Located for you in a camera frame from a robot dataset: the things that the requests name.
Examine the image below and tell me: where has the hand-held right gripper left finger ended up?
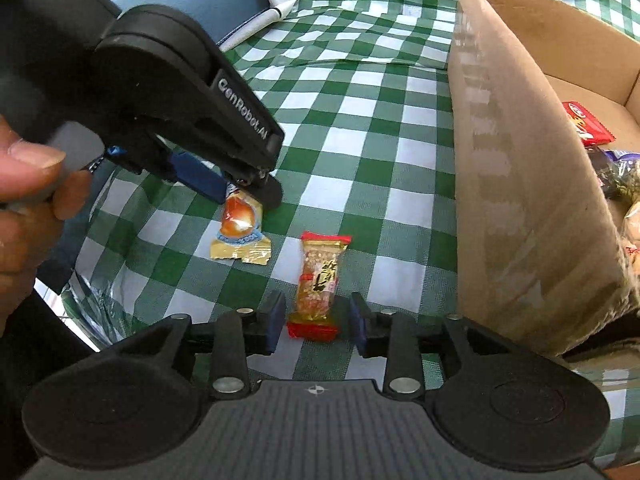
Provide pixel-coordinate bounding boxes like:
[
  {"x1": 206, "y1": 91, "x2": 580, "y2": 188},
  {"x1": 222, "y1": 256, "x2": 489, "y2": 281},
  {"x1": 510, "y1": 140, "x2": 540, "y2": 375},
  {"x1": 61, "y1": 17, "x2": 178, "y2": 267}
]
[{"x1": 95, "y1": 290, "x2": 287, "y2": 402}]

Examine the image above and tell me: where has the red snack packet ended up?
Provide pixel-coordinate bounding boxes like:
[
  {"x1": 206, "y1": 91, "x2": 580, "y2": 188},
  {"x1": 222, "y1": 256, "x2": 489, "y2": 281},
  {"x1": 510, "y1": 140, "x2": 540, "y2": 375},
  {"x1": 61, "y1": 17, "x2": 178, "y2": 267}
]
[{"x1": 561, "y1": 101, "x2": 616, "y2": 147}]

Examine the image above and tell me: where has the red-ended peanut candy packet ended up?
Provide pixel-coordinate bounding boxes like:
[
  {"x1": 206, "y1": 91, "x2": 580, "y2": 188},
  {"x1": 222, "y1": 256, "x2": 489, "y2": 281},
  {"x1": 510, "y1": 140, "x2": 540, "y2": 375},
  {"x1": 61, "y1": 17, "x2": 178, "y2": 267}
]
[{"x1": 286, "y1": 231, "x2": 352, "y2": 343}]

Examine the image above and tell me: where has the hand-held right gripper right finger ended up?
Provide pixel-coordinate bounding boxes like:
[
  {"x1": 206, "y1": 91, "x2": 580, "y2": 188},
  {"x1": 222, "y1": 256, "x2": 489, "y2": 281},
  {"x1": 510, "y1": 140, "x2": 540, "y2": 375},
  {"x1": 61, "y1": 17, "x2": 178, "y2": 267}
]
[{"x1": 350, "y1": 291, "x2": 566, "y2": 402}]

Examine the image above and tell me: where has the tan snack packet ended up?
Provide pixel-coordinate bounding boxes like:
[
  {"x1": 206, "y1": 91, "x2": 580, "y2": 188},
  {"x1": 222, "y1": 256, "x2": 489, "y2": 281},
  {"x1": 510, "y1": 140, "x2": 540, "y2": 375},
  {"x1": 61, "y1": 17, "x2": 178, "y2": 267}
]
[{"x1": 620, "y1": 201, "x2": 640, "y2": 281}]

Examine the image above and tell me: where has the person's left hand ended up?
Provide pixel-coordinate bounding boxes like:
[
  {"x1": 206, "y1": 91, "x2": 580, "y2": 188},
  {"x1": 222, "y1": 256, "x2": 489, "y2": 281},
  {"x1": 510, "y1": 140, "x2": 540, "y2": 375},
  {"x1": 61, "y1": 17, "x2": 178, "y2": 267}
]
[{"x1": 0, "y1": 112, "x2": 93, "y2": 336}]

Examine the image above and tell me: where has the green checkered cloth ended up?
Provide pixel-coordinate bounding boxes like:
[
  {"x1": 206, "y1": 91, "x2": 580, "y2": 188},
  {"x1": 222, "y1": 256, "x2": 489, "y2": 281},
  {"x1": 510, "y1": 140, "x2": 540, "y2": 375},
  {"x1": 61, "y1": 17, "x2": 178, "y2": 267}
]
[{"x1": 60, "y1": 0, "x2": 640, "y2": 466}]

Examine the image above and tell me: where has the clear plastic bag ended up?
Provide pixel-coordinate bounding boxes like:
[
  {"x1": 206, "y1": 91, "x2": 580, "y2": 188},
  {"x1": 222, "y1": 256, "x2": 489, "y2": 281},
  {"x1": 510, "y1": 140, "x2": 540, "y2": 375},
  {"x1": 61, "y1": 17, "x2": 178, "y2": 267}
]
[{"x1": 60, "y1": 270, "x2": 151, "y2": 356}]

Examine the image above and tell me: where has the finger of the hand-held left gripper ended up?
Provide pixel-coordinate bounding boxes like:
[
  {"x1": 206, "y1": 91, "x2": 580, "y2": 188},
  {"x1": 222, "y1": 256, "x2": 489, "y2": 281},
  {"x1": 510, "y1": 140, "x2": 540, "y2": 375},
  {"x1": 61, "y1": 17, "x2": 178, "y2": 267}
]
[
  {"x1": 167, "y1": 150, "x2": 229, "y2": 206},
  {"x1": 225, "y1": 170, "x2": 284, "y2": 210}
]

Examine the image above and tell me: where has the gold orange candy wrapper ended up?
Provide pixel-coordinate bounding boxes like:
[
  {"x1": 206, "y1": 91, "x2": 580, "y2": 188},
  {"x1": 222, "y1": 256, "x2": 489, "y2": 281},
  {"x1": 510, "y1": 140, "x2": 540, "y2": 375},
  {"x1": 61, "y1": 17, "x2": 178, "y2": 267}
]
[{"x1": 209, "y1": 182, "x2": 273, "y2": 264}]

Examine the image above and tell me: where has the brown cardboard box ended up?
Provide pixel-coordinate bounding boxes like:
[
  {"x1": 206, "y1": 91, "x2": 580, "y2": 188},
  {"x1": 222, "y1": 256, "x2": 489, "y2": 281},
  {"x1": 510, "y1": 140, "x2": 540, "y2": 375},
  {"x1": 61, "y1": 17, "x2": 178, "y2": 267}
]
[{"x1": 447, "y1": 0, "x2": 640, "y2": 361}]

